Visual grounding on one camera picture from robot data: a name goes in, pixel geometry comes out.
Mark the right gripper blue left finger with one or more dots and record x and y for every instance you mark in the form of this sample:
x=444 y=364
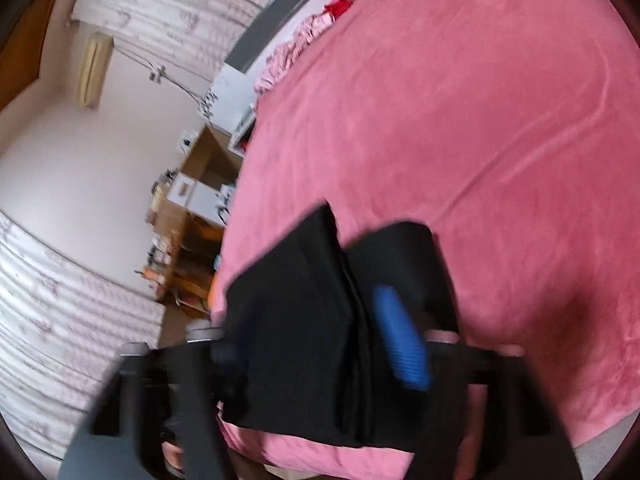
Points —
x=197 y=382

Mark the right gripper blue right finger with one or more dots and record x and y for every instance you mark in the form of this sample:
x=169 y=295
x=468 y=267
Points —
x=436 y=456

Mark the black embroidered pants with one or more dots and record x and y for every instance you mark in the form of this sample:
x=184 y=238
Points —
x=307 y=357

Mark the orange plastic stool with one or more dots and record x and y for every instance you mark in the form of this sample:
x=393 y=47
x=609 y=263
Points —
x=213 y=294

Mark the wooden desk with shelves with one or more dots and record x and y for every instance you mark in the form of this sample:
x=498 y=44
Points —
x=185 y=249

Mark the white drawer cabinet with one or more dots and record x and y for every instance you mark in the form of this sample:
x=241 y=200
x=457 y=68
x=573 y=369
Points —
x=200 y=199

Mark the pink velvet bed cover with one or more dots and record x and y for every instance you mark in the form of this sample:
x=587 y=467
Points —
x=510 y=128

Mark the white left nightstand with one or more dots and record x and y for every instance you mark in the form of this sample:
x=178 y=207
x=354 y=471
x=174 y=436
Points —
x=228 y=106

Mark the pink floral crumpled garment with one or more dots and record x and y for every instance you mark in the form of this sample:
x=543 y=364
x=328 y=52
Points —
x=285 y=55

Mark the red garment on bed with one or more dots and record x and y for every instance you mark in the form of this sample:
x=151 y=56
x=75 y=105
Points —
x=336 y=8

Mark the grey white headboard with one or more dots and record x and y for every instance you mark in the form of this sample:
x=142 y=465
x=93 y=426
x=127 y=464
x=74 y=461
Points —
x=263 y=29

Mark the patterned white curtain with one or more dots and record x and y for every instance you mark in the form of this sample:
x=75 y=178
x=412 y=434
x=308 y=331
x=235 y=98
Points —
x=195 y=35

